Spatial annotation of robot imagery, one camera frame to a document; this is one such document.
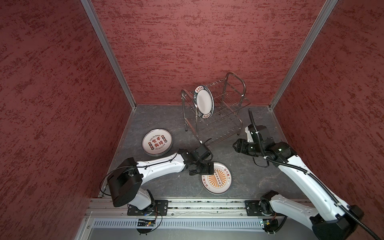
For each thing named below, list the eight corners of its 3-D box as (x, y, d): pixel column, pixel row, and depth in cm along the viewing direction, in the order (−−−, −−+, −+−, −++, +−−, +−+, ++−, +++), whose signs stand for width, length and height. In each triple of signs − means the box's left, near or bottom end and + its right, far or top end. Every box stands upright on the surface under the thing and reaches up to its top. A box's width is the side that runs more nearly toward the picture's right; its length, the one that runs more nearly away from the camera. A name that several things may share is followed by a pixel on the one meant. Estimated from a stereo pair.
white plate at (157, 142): (140, 156, 94) (138, 153, 91) (146, 132, 106) (145, 128, 103) (170, 156, 94) (169, 153, 91) (173, 132, 106) (173, 128, 103)
